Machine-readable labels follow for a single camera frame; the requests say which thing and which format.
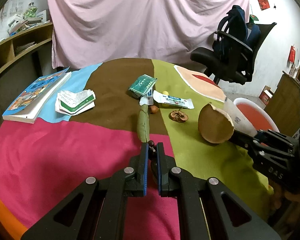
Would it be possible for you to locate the brown dried fruit peel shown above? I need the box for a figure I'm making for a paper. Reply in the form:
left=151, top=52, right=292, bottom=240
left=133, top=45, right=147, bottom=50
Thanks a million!
left=198, top=103, right=234, bottom=144

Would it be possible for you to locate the white medicine sachet box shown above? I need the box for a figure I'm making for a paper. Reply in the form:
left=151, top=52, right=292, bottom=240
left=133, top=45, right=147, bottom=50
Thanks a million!
left=153, top=90, right=194, bottom=109

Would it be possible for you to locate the green cigarette pack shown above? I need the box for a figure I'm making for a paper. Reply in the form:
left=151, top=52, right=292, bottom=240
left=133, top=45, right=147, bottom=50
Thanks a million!
left=128, top=74, right=157, bottom=99

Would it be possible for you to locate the green white leaflet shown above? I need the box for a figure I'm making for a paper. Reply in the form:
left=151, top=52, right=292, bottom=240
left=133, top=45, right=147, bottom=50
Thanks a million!
left=55, top=89, right=96, bottom=116

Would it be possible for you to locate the red white trash bin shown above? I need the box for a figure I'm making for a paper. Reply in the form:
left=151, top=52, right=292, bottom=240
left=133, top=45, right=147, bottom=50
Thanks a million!
left=234, top=98, right=279, bottom=132

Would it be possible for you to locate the right hand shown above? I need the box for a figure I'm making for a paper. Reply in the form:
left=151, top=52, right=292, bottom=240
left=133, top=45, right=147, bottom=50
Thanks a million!
left=270, top=183, right=300, bottom=225

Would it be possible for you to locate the dark wooden cabinet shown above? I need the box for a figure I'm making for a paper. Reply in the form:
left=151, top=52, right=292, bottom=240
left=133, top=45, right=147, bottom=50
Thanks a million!
left=264, top=71, right=300, bottom=137

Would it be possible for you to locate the red cardboard box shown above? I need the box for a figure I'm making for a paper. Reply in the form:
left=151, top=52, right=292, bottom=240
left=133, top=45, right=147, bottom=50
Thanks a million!
left=258, top=86, right=274, bottom=105

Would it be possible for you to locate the colourful patchwork tablecloth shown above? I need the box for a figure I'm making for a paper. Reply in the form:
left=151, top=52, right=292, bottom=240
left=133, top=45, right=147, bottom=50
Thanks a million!
left=0, top=59, right=270, bottom=239

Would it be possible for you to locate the small orange peel piece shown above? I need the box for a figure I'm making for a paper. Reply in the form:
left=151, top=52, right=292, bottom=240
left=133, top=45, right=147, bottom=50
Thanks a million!
left=149, top=105, right=159, bottom=114

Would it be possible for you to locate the black office chair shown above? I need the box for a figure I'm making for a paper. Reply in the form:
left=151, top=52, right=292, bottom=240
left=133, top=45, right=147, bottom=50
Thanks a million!
left=190, top=22, right=276, bottom=85

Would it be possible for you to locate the blue illustrated book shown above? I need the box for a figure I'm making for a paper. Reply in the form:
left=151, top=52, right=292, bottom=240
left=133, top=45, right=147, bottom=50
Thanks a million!
left=2, top=68, right=72, bottom=124

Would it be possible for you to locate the dark blue backpack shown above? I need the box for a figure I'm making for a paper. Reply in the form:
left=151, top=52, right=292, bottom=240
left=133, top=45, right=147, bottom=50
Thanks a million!
left=212, top=5, right=261, bottom=58

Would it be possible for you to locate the pink hanging sheet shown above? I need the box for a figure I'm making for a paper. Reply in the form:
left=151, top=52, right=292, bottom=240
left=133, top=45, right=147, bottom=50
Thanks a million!
left=47, top=0, right=250, bottom=69

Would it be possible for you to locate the wooden shelf unit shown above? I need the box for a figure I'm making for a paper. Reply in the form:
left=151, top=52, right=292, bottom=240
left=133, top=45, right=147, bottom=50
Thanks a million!
left=0, top=22, right=53, bottom=77

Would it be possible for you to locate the green candy jar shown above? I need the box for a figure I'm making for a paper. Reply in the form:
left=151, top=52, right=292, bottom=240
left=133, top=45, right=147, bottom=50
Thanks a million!
left=23, top=2, right=38, bottom=19

